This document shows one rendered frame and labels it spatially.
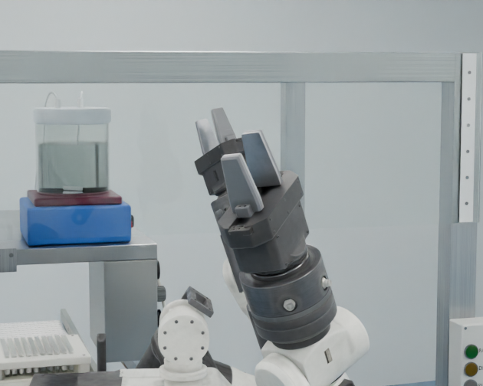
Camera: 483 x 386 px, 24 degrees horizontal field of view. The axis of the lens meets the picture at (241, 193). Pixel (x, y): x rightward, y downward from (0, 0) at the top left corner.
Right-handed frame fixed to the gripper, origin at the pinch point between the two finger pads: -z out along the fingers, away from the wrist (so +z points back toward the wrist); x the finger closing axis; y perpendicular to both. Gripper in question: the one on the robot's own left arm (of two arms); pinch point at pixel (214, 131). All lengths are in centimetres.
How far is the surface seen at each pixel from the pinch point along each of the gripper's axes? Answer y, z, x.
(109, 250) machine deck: 2.4, 8.2, -43.6
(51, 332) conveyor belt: -33, 10, -165
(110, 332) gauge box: 4, 23, -50
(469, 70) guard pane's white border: -66, -3, -5
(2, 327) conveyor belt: -24, 3, -177
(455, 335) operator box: -56, 45, -24
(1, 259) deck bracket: 21, 4, -49
